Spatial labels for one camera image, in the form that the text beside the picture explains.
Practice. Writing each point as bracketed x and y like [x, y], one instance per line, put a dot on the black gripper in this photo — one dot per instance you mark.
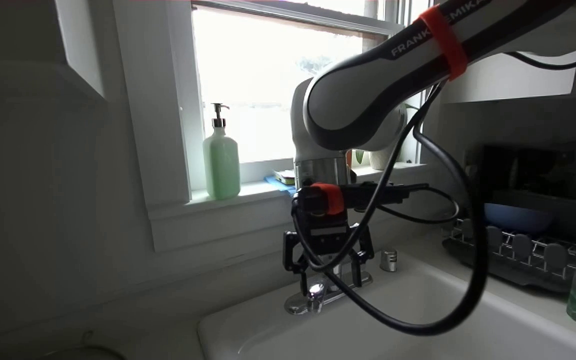
[321, 215]

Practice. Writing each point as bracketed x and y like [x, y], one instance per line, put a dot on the chrome sink faucet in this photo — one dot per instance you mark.
[315, 293]

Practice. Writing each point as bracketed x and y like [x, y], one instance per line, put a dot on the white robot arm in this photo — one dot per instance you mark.
[346, 105]

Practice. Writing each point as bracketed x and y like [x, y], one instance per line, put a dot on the chrome sink side knob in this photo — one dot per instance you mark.
[389, 260]

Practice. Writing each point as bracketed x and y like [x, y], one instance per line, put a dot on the blue sponge on sill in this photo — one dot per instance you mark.
[282, 181]

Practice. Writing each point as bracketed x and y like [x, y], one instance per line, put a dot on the green soap pump bottle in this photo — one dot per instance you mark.
[222, 165]

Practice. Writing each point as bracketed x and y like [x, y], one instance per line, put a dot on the blue bowl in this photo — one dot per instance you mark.
[516, 219]

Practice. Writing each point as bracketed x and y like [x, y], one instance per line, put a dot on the black dish drying rack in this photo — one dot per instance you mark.
[543, 260]

